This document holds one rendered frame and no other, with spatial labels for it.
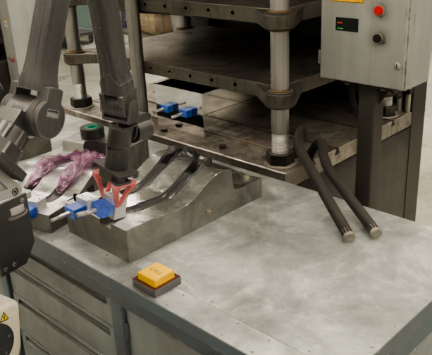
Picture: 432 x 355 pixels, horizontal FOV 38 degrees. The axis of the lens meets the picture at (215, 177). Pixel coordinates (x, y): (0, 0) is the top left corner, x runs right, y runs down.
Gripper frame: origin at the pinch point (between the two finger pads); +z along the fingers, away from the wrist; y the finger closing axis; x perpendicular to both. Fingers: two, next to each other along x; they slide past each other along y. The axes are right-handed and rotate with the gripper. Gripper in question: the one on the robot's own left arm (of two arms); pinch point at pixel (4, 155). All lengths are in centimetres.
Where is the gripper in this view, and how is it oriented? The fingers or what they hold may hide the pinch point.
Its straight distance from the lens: 181.8
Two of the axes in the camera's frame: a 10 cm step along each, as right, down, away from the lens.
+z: 2.8, 6.7, 6.9
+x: -4.6, 7.2, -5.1
